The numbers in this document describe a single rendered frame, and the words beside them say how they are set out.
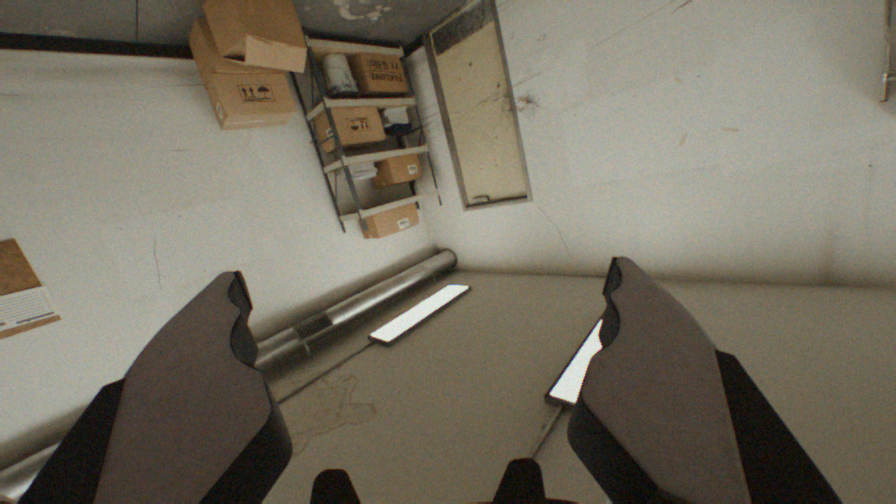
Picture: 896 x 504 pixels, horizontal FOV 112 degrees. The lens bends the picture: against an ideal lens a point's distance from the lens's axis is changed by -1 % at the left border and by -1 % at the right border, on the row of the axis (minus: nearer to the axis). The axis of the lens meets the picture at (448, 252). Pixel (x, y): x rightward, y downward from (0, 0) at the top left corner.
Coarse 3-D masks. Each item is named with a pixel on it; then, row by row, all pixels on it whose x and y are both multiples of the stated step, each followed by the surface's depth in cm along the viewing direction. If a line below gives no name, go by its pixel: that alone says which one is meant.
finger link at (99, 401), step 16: (112, 384) 6; (96, 400) 6; (112, 400) 6; (80, 416) 6; (96, 416) 6; (112, 416) 6; (80, 432) 6; (96, 432) 6; (64, 448) 5; (80, 448) 5; (96, 448) 5; (48, 464) 5; (64, 464) 5; (80, 464) 5; (96, 464) 5; (48, 480) 5; (64, 480) 5; (80, 480) 5; (96, 480) 5; (32, 496) 5; (48, 496) 5; (64, 496) 5; (80, 496) 5
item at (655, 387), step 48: (624, 288) 9; (624, 336) 8; (672, 336) 7; (624, 384) 6; (672, 384) 6; (720, 384) 6; (576, 432) 6; (624, 432) 6; (672, 432) 6; (720, 432) 5; (624, 480) 5; (672, 480) 5; (720, 480) 5
